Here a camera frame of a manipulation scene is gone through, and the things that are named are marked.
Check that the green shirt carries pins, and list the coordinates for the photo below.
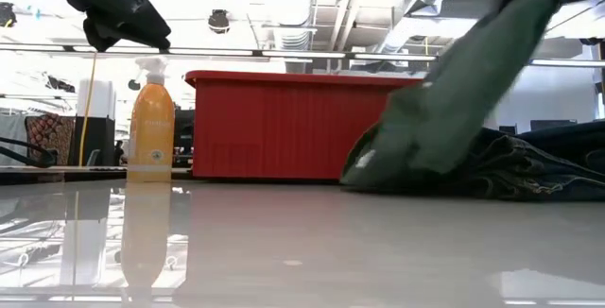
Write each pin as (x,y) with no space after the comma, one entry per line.
(449,109)

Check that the dark denim jeans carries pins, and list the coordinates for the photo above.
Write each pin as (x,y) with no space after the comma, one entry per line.
(543,171)

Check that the red plastic laundry bin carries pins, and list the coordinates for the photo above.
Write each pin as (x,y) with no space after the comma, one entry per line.
(283,124)

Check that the dark computer monitor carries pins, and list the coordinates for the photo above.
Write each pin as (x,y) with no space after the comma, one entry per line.
(553,125)

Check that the orange spray bottle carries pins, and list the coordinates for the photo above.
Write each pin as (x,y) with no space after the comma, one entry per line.
(151,133)

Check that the person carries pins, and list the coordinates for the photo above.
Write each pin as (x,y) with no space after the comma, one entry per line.
(119,152)

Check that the black box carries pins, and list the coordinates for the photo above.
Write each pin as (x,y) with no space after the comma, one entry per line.
(101,140)

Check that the red patterned cloth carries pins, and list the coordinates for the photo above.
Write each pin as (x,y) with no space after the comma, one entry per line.
(49,133)

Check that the grey hanging cloth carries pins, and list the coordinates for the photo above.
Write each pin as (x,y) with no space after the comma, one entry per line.
(12,138)

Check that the ribbed silver air duct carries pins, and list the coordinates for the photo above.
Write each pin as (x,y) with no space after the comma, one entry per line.
(290,10)

